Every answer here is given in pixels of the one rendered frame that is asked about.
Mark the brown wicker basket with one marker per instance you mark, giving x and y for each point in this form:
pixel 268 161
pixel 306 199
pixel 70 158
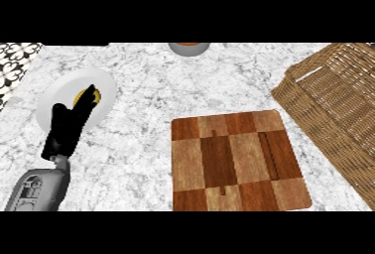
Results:
pixel 337 115

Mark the yellow fruit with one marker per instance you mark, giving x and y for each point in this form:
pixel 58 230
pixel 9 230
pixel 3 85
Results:
pixel 96 96

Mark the checkered wooden cutting board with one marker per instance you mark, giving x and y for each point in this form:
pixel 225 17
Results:
pixel 237 162

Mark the white round plate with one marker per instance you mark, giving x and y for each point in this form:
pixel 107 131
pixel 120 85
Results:
pixel 61 96

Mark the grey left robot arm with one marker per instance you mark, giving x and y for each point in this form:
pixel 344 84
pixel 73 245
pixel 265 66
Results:
pixel 42 190

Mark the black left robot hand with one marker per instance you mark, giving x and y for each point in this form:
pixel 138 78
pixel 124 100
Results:
pixel 65 130

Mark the grey round pot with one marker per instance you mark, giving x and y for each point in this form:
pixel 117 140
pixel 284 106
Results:
pixel 189 49

